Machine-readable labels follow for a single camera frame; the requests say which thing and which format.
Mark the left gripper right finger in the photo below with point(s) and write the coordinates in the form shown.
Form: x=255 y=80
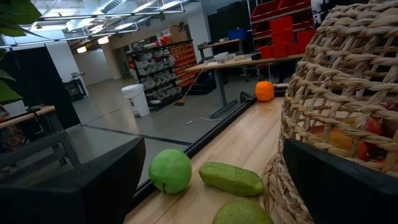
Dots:
x=342 y=193

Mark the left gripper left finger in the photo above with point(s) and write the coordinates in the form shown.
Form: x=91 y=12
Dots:
x=77 y=196

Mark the red yellow mango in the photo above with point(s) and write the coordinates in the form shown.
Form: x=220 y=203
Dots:
x=337 y=140

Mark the red brown apple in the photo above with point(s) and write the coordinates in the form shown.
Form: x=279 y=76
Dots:
x=373 y=126

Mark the green pear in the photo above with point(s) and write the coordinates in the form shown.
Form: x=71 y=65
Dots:
x=242 y=214

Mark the green cucumber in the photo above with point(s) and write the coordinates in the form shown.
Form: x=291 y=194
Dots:
x=231 y=179

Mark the orange fruit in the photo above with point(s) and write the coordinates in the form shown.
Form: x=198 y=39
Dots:
x=264 y=91

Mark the woven straw basket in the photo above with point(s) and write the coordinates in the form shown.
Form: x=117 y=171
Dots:
x=357 y=25

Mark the wooden top workbench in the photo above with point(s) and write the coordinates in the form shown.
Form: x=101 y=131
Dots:
x=31 y=114

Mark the green apple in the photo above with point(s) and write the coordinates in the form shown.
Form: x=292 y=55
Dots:
x=170 y=171

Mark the black equipment cart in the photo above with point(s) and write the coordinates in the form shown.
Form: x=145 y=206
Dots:
x=74 y=88

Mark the white trash bin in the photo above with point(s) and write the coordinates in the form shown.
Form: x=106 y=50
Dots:
x=136 y=101

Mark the broom orange head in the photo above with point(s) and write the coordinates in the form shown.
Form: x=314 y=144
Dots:
x=179 y=102

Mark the shelf with grey bins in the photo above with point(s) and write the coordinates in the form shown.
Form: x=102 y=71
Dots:
x=155 y=71

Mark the wooden desk grey legs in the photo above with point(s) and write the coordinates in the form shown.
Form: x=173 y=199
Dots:
x=236 y=63

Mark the rack with orange bins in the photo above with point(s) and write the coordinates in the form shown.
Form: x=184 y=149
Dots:
x=184 y=62

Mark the shelf with red bins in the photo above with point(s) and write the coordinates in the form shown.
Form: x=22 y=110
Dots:
x=281 y=28

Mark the blue bin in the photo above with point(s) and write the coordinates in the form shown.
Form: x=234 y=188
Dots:
x=237 y=33

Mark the cardboard box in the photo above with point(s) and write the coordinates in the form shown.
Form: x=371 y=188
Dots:
x=178 y=33

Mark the green leafy plant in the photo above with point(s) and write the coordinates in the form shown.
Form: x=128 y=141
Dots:
x=15 y=14

